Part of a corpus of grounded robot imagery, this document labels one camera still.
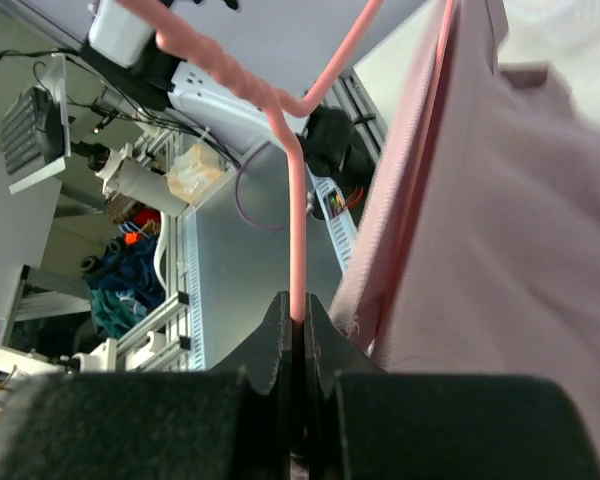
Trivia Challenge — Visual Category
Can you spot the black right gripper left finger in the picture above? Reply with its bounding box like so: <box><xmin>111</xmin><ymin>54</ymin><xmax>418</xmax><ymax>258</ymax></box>
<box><xmin>0</xmin><ymin>293</ymin><xmax>290</xmax><ymax>479</ymax></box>

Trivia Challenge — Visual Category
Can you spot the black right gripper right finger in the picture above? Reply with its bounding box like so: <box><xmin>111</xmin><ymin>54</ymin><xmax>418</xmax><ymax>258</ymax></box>
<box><xmin>304</xmin><ymin>296</ymin><xmax>600</xmax><ymax>479</ymax></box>

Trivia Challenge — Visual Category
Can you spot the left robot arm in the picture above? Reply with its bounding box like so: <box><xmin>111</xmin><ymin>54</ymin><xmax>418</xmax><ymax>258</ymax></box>
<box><xmin>80</xmin><ymin>1</ymin><xmax>381</xmax><ymax>189</ymax></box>

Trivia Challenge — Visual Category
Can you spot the mauve tank top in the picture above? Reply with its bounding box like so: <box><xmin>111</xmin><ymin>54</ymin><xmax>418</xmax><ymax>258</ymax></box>
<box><xmin>329</xmin><ymin>1</ymin><xmax>600</xmax><ymax>457</ymax></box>

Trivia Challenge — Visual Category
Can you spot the pink hanger of mauve top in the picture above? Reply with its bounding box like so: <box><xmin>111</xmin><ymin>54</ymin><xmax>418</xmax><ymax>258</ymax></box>
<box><xmin>115</xmin><ymin>0</ymin><xmax>456</xmax><ymax>321</ymax></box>

